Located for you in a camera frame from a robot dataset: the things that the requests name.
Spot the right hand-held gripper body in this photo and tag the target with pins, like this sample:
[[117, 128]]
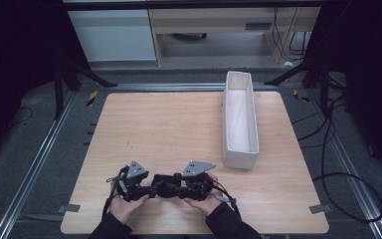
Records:
[[197, 181]]

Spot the small white floor object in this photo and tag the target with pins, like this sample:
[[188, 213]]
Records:
[[288, 63]]

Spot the aluminium floor rail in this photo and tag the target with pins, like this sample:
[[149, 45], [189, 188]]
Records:
[[165, 87], [351, 172], [33, 166]]

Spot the white cabinet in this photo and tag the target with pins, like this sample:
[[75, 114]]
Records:
[[112, 35]]

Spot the long black sock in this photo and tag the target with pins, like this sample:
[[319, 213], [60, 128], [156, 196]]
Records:
[[165, 179]]

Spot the yellow black tape strip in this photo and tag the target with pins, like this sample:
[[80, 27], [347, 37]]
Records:
[[300, 96], [92, 98]]

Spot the grey tape piece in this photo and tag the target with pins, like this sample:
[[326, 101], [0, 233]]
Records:
[[69, 208], [320, 208]]

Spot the person's left hand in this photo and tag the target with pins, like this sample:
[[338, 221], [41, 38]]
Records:
[[122, 207]]

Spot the white fabric storage box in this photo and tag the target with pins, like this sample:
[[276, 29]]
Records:
[[240, 116]]

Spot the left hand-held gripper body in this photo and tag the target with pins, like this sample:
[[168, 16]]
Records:
[[136, 179]]

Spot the person's right hand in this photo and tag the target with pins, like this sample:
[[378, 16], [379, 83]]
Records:
[[205, 204]]

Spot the black metal stand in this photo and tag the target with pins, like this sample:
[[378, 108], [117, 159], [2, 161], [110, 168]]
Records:
[[59, 93], [323, 83]]

